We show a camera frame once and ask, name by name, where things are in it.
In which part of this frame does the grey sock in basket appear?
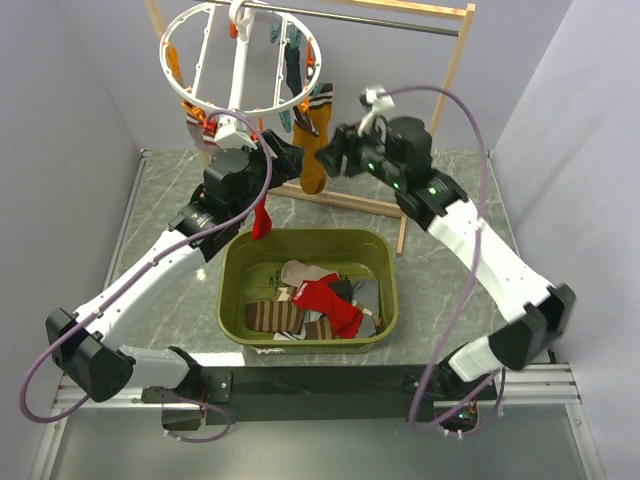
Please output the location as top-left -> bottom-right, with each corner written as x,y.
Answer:
352,279 -> 383,339

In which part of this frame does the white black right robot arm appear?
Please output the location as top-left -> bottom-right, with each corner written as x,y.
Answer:
315,116 -> 576,399

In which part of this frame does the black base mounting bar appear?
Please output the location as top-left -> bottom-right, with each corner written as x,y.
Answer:
141,363 -> 501,427

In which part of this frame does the mustard yellow sock pair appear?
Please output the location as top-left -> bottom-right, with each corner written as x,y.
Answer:
293,82 -> 334,195

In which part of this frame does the red santa sock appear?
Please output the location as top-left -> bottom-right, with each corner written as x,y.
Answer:
292,273 -> 363,339

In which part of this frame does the white round clip hanger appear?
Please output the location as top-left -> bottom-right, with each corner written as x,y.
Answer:
158,1 -> 324,118

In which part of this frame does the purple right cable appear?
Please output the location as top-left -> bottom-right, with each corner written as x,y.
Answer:
384,85 -> 506,434

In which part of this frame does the navy hanging sock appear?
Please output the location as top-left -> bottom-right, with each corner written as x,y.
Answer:
284,43 -> 304,97

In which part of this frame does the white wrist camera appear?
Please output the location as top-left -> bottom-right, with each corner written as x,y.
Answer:
202,115 -> 255,149
357,85 -> 395,137

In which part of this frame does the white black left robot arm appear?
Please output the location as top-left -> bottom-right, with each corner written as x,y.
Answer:
45,130 -> 304,402

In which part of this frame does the aluminium rail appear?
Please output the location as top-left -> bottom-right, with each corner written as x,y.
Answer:
54,364 -> 580,410

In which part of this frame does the grey-brown striped sock pair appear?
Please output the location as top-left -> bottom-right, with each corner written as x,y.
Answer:
186,112 -> 219,156

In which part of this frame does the brown striped sock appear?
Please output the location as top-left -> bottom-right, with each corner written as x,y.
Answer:
245,300 -> 306,334
305,316 -> 335,340

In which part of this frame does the olive green plastic basket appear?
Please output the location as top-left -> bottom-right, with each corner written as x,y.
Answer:
218,228 -> 398,354

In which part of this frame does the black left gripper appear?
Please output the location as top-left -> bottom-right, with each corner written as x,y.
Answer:
233,129 -> 306,223

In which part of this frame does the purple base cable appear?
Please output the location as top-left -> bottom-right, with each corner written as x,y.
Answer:
159,387 -> 237,444

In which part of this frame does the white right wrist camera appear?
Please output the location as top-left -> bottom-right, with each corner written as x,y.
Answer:
357,85 -> 395,137

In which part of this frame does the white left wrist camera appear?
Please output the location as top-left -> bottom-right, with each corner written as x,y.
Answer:
202,115 -> 255,149

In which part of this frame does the wooden clothes rack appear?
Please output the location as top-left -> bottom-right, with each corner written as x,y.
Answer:
143,0 -> 476,257

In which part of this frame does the beige sock in basket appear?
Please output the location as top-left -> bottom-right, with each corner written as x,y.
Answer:
280,260 -> 331,287

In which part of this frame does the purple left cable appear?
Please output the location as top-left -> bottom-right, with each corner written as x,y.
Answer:
18,110 -> 275,424

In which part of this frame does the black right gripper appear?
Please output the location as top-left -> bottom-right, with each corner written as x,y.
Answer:
313,114 -> 404,189

